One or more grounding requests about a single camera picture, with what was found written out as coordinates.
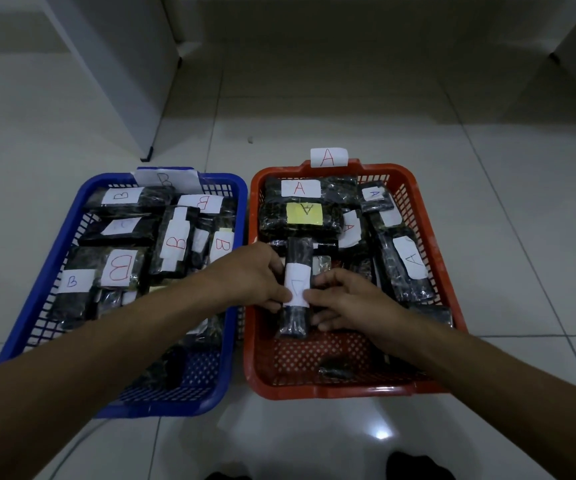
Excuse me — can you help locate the person's right hand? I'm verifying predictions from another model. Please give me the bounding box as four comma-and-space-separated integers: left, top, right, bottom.
301, 268, 414, 355

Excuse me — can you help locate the person's left forearm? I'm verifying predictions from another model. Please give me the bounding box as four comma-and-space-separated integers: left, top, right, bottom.
0, 279, 219, 480

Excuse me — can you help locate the small white paper tag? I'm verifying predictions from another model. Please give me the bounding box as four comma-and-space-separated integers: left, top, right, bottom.
310, 147, 350, 168

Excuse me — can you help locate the large white paper tag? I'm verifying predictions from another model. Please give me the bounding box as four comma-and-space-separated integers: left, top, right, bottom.
133, 168, 204, 193

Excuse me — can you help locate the red plastic basket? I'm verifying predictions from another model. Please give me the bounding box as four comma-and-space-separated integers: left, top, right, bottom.
243, 159, 468, 401

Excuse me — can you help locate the yellow-label A packet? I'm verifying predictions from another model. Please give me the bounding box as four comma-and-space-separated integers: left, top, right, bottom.
259, 200, 344, 235

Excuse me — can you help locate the person's right forearm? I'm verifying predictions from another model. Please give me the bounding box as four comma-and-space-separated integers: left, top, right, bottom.
392, 314, 576, 480

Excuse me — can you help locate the person's left hand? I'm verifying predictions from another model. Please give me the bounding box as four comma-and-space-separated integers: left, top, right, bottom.
203, 242, 294, 314

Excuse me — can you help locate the blue plastic basket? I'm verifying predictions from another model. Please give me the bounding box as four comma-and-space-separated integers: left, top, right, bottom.
0, 167, 249, 419

